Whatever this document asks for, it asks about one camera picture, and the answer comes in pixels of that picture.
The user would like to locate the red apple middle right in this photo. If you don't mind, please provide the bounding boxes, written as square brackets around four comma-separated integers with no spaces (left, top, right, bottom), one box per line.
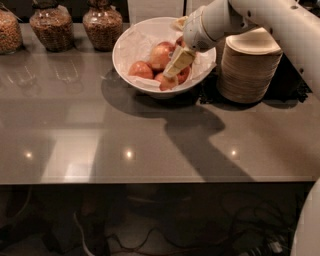
[177,66,190,84]

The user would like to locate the glass jar of nuts left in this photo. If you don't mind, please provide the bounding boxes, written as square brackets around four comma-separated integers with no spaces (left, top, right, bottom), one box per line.
[0,4,23,54]

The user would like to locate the front stack of paper bowls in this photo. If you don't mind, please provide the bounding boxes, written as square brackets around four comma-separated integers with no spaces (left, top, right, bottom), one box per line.
[217,28,282,104]

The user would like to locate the white paper bowl liner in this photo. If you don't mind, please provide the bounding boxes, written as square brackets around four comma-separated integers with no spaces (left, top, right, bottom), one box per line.
[117,18,218,90]

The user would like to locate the glass jar of nuts middle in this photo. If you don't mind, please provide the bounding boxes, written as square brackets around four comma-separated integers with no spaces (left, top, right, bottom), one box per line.
[29,0,74,52]

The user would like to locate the black cables on floor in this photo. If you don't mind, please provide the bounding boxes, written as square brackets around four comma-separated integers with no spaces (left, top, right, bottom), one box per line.
[106,189,301,256]

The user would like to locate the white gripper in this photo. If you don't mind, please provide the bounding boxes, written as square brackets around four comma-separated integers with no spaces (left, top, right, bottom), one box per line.
[163,6,217,78]

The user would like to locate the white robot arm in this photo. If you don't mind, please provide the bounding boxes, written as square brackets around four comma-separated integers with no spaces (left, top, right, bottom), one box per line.
[164,0,320,94]

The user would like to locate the glass jar of nuts right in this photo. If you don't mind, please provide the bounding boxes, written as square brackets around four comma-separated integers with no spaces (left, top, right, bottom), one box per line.
[82,0,123,52]

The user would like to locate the red apple left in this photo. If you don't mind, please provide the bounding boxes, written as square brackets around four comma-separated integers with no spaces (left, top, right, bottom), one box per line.
[128,61,154,79]

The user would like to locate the red apple with sticker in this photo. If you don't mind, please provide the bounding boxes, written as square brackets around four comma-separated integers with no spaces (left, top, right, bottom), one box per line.
[149,44,175,71]

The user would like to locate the white ceramic bowl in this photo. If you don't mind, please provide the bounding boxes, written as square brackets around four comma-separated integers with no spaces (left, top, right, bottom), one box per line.
[112,16,217,100]

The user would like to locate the red apple top right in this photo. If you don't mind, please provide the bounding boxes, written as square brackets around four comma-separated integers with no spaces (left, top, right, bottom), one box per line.
[175,36,185,47]

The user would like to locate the glass jar of nuts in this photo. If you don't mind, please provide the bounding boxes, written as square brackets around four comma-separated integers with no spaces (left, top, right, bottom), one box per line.
[0,4,23,54]
[82,0,123,52]
[29,0,74,52]

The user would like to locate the yellow-red apple front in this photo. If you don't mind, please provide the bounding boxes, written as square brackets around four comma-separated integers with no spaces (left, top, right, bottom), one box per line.
[155,73,178,91]

